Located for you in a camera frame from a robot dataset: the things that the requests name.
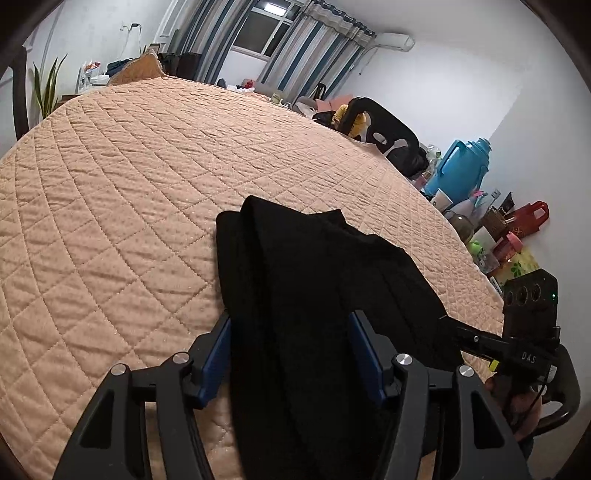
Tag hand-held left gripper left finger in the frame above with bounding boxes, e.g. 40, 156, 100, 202
52, 310, 232, 480

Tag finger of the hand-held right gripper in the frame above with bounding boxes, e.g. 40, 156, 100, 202
438, 315, 506, 365

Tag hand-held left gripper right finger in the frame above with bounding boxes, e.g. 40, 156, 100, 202
347, 310, 532, 480

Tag black pants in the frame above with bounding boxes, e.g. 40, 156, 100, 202
216, 195, 467, 480

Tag person's right hand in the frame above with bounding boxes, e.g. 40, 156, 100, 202
482, 369, 543, 441

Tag pink cup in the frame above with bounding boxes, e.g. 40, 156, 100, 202
492, 232, 525, 264

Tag red gift bag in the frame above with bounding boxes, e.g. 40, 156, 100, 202
501, 200, 550, 238

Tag brown glass jar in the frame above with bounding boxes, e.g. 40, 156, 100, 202
443, 210, 476, 241

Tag white mug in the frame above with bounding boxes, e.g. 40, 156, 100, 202
429, 189, 453, 213

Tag blue thermos jug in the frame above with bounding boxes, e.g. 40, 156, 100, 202
422, 137, 492, 204

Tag beige quilted blanket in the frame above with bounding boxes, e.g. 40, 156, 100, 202
0, 50, 506, 480

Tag black chair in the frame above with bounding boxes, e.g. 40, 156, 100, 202
342, 97, 428, 174

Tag black suitcase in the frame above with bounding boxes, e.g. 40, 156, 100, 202
178, 52, 202, 83

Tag white air conditioner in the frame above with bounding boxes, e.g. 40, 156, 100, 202
374, 32, 415, 52

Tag striped curtain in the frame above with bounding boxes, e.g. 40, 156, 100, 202
166, 0, 254, 84
256, 0, 377, 100

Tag green potted plant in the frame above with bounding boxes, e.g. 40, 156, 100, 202
31, 53, 69, 118

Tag dark wooden chair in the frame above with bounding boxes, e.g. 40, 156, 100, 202
11, 44, 33, 141

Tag window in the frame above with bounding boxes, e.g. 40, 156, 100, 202
228, 0, 305, 58

